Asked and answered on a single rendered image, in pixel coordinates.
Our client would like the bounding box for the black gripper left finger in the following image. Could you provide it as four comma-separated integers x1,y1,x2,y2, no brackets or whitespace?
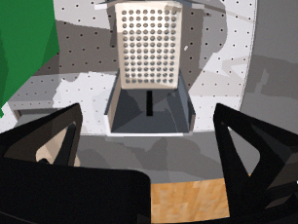
0,102,83,166

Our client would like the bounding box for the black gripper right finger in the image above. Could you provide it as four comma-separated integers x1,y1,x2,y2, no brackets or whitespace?
213,103,298,216

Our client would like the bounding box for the green open bin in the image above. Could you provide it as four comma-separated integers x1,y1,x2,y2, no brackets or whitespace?
0,0,59,118

